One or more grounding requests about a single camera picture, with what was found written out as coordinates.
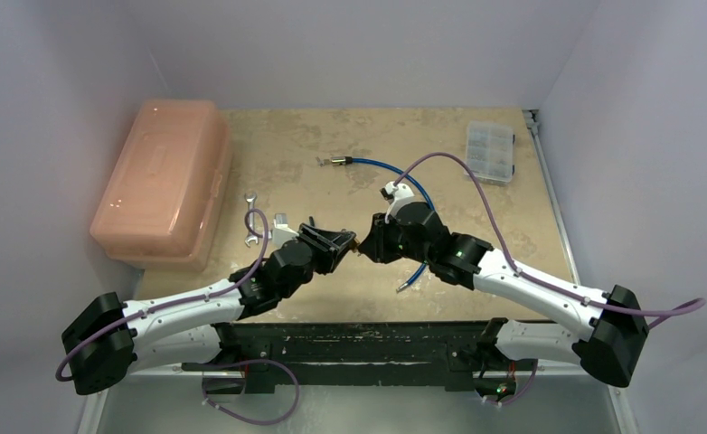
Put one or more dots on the clear compartment screw box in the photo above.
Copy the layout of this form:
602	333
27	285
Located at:
490	152

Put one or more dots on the silver key bunch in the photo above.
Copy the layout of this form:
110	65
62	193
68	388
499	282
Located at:
323	161

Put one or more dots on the pink translucent plastic toolbox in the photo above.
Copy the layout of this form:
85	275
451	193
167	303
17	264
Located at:
163	201

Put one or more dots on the silver open-end wrench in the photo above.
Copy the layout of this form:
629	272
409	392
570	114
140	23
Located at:
252	238

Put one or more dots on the aluminium frame rail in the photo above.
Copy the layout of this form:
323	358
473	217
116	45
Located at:
620	407

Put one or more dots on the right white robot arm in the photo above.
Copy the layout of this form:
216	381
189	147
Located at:
591	330

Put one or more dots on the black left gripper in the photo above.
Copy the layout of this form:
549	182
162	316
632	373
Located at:
330	247

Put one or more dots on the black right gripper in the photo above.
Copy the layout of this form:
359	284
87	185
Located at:
383	240

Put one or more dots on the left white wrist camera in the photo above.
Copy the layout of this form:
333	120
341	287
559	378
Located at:
281	232

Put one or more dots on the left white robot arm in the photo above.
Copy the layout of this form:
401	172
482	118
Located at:
111	338

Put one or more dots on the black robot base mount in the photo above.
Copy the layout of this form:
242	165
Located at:
458	356

